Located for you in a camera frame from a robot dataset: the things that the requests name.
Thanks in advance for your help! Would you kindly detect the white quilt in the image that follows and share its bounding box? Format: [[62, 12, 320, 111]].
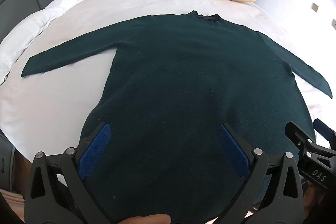
[[0, 0, 88, 85]]

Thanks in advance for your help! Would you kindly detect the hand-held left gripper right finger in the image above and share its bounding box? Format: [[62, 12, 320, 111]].
[[217, 123, 305, 224]]

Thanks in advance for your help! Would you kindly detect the person's left hand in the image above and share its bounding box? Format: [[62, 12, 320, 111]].
[[115, 214, 172, 224]]

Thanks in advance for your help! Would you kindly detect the dark green sweater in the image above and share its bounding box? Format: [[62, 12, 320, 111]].
[[21, 10, 333, 224]]

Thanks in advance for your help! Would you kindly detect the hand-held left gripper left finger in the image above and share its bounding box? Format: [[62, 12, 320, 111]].
[[24, 122, 116, 224]]

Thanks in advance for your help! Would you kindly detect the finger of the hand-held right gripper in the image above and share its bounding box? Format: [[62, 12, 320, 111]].
[[314, 119, 336, 149], [285, 122, 315, 161]]

